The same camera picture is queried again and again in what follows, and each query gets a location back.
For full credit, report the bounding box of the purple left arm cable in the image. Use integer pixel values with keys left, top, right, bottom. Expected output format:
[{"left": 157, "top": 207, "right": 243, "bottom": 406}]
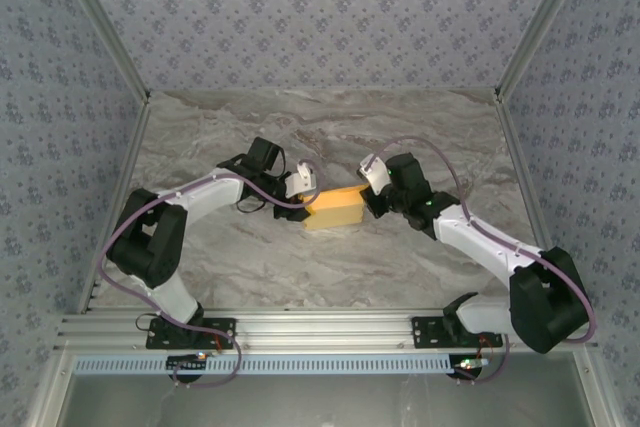
[{"left": 98, "top": 159, "right": 321, "bottom": 389}]

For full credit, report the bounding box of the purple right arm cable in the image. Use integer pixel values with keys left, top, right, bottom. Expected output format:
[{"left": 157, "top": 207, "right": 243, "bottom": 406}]
[{"left": 359, "top": 135, "right": 597, "bottom": 384}]

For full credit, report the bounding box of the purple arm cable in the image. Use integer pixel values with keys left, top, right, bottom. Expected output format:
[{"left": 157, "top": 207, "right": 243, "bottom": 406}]
[
  {"left": 359, "top": 135, "right": 597, "bottom": 384},
  {"left": 98, "top": 159, "right": 321, "bottom": 389}
]

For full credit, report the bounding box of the small black controller board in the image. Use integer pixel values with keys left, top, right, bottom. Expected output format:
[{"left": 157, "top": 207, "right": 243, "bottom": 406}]
[
  {"left": 166, "top": 351, "right": 210, "bottom": 374},
  {"left": 449, "top": 356, "right": 490, "bottom": 379}
]

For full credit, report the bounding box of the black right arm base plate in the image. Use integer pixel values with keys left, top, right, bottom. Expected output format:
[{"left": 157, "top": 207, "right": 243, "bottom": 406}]
[{"left": 410, "top": 315, "right": 504, "bottom": 350}]

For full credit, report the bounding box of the long aluminium mounting rail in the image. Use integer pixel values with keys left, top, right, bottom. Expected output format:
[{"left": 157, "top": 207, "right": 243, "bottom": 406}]
[{"left": 53, "top": 310, "right": 600, "bottom": 352}]

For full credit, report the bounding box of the aluminium side rail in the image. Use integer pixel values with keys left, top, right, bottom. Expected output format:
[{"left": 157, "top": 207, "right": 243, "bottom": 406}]
[
  {"left": 77, "top": 96, "right": 154, "bottom": 316},
  {"left": 494, "top": 96, "right": 571, "bottom": 311}
]

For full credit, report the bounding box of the yellow paper box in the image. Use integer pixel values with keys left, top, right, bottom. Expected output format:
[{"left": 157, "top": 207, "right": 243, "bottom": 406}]
[{"left": 303, "top": 184, "right": 369, "bottom": 233}]

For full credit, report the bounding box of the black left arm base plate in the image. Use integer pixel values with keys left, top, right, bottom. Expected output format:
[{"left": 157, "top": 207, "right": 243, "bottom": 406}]
[{"left": 145, "top": 315, "right": 237, "bottom": 350}]

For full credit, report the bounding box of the slotted grey cable duct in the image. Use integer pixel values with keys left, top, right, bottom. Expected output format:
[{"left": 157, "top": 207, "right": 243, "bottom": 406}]
[{"left": 73, "top": 353, "right": 464, "bottom": 377}]

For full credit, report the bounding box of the aluminium corner post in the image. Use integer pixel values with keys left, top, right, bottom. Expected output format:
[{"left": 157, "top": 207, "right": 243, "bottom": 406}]
[
  {"left": 493, "top": 0, "right": 596, "bottom": 104},
  {"left": 49, "top": 0, "right": 152, "bottom": 104}
]

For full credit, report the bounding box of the grey metal sheet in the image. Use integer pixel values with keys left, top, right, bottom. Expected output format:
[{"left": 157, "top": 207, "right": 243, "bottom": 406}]
[{"left": 29, "top": 350, "right": 619, "bottom": 427}]

